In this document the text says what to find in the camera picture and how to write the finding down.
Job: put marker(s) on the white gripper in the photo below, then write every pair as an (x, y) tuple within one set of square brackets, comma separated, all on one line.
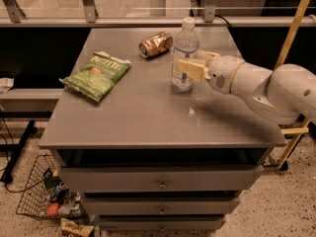
[(221, 73)]

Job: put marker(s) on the clear bottle with blue label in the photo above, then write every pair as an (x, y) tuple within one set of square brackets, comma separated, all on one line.
[(185, 45)]

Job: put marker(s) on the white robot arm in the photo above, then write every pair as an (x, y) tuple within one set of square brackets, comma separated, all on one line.
[(280, 95)]

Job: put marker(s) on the crushed gold soda can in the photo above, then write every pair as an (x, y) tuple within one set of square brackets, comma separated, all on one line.
[(155, 45)]

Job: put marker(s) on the green chip bag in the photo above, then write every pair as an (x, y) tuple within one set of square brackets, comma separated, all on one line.
[(96, 78)]

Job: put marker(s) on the grey drawer cabinet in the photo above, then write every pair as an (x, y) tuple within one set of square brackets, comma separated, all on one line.
[(144, 122)]

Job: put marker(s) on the top grey drawer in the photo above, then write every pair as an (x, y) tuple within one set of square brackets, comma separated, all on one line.
[(161, 179)]

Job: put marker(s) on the grey drawer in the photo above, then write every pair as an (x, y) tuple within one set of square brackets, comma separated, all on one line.
[(161, 179), (159, 205), (160, 223)]

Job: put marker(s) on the middle grey drawer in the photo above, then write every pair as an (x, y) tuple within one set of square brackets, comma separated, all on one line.
[(159, 205)]

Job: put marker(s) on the bottom grey drawer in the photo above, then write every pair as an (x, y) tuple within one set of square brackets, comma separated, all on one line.
[(160, 223)]

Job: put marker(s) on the blue can in basket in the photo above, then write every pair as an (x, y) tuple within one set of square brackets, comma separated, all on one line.
[(58, 192)]

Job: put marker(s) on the white paper scrap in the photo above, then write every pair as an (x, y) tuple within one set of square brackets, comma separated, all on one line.
[(6, 84)]

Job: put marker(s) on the orange fruit in basket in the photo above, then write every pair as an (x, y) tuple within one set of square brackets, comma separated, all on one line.
[(52, 210)]

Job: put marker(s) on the yellow snack bag on floor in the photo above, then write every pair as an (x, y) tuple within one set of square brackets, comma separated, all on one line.
[(70, 228)]

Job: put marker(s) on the black metal stand leg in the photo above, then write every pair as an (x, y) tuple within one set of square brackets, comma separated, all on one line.
[(16, 150)]

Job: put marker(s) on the metal railing frame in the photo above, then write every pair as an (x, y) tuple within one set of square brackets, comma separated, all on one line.
[(146, 13)]

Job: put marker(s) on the black wire basket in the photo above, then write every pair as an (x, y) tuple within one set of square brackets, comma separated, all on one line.
[(42, 180)]

